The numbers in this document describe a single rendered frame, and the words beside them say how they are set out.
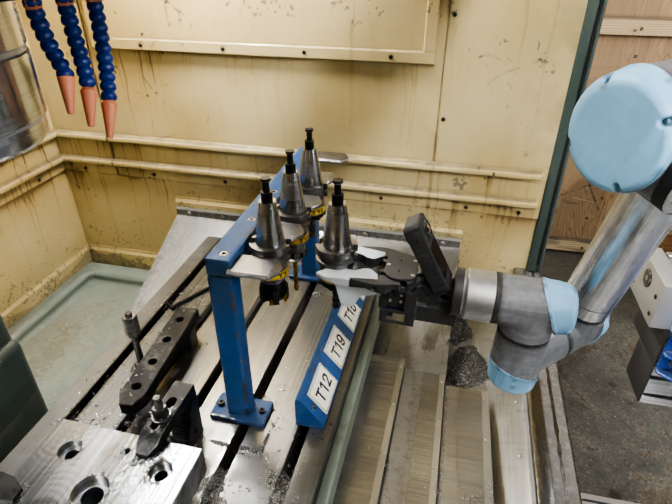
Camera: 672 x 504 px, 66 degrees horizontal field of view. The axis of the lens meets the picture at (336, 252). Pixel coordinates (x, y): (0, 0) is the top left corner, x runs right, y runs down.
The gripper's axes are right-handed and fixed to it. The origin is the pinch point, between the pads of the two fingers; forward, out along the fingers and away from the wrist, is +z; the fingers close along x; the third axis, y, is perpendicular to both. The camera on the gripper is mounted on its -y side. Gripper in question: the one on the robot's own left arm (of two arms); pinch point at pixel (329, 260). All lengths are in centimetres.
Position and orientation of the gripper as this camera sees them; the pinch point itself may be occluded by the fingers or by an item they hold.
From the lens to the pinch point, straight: 77.8
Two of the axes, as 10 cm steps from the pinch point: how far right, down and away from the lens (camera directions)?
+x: 2.4, -5.0, 8.3
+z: -9.7, -1.4, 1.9
